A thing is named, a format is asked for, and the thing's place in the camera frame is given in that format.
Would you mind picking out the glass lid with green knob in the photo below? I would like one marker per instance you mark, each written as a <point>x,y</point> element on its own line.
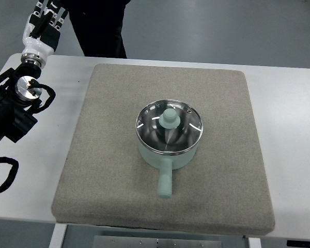
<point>169,126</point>

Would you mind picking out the beige felt mat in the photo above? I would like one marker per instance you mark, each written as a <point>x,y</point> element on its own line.
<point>222,190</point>

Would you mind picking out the person in black clothes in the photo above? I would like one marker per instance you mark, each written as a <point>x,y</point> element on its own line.
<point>97,26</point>

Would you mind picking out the mint green saucepan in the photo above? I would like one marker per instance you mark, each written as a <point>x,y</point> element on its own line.
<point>166,163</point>

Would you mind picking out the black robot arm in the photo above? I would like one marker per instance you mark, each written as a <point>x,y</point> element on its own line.
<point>21,97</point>

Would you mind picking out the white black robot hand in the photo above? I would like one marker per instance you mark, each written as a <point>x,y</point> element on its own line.
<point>42,32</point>

